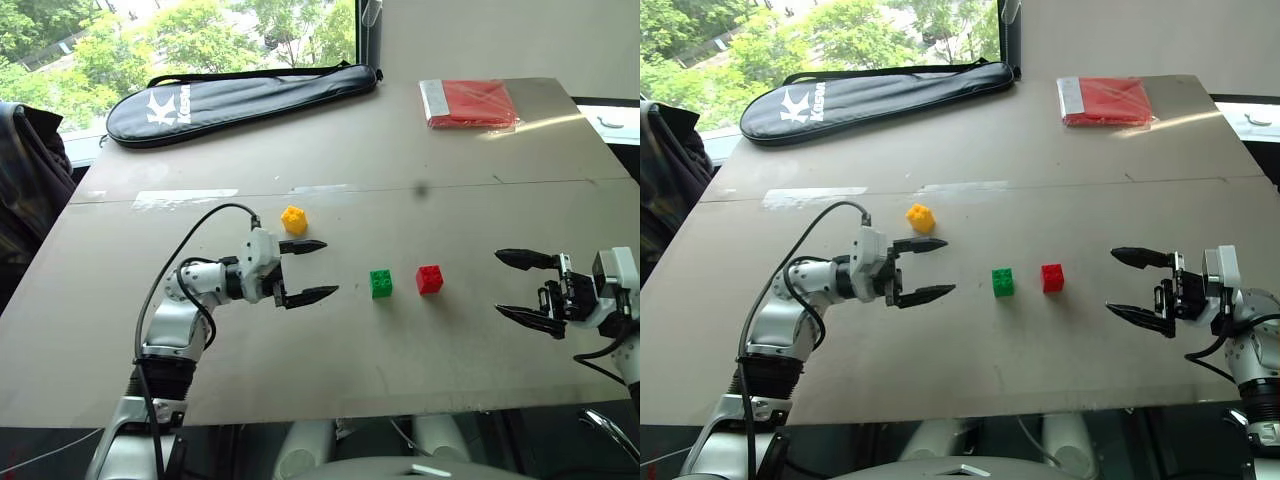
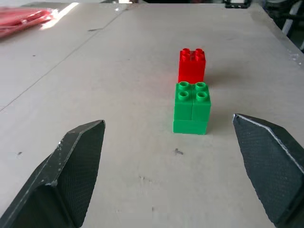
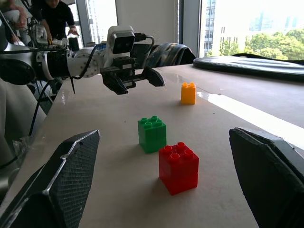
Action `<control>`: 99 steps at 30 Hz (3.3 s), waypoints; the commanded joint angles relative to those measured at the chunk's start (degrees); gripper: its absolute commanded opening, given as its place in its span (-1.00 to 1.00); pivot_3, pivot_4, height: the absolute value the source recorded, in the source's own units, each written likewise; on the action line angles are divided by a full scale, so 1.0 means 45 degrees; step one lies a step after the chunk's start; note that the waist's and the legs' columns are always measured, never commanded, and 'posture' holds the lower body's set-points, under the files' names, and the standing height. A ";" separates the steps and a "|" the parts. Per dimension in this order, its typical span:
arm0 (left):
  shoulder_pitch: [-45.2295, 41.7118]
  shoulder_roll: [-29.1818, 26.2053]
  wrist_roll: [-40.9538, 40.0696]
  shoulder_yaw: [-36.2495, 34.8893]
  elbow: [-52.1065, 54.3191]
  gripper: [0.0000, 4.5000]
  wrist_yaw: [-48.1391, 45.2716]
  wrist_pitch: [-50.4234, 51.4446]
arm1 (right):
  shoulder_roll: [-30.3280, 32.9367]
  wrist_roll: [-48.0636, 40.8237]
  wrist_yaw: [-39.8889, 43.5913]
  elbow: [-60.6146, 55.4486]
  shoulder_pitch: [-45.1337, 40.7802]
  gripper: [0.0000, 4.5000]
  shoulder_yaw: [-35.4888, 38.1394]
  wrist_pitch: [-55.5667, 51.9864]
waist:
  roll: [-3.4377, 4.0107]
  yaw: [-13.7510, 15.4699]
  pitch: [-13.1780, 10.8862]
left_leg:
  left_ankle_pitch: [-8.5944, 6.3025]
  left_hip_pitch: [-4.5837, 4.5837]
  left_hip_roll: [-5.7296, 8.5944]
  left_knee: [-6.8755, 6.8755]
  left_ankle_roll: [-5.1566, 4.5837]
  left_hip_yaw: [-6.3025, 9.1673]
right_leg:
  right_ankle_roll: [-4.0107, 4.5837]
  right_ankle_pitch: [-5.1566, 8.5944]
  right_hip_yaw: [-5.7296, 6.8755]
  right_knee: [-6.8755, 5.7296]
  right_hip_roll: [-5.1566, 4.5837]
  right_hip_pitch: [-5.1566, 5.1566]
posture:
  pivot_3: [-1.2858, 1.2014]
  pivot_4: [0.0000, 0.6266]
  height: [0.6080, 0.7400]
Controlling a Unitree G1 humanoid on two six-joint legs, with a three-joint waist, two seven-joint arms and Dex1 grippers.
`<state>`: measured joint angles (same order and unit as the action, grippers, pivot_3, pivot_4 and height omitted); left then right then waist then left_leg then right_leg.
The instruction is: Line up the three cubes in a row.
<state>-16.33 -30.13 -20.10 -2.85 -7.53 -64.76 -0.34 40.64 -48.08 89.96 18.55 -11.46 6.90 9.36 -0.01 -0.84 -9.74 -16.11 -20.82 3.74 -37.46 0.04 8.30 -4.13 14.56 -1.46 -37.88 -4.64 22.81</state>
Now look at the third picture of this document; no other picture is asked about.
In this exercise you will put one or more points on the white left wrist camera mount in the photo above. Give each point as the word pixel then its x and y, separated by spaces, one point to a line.
pixel 121 40

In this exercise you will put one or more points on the black round disc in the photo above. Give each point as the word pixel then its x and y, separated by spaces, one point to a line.
pixel 249 66

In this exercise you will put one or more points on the orange toy brick cube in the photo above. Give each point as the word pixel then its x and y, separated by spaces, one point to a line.
pixel 188 93

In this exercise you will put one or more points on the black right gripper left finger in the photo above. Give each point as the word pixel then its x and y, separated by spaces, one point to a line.
pixel 71 171

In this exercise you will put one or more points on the person in light clothing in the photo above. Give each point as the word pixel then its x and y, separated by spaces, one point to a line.
pixel 20 17

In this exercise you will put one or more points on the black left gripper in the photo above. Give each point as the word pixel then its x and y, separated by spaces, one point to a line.
pixel 124 65

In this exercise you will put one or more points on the person in black shirt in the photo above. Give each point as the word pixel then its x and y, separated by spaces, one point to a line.
pixel 57 16

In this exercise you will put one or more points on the silver robot torso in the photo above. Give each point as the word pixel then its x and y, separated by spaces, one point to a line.
pixel 14 114

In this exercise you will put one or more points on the green toy brick cube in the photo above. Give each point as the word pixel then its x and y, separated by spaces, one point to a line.
pixel 152 135

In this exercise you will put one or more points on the dark crumpled jacket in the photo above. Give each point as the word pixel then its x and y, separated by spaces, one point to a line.
pixel 171 55

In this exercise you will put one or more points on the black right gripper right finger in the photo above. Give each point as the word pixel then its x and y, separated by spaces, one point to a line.
pixel 268 180

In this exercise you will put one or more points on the red toy brick cube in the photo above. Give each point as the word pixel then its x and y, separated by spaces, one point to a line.
pixel 178 168

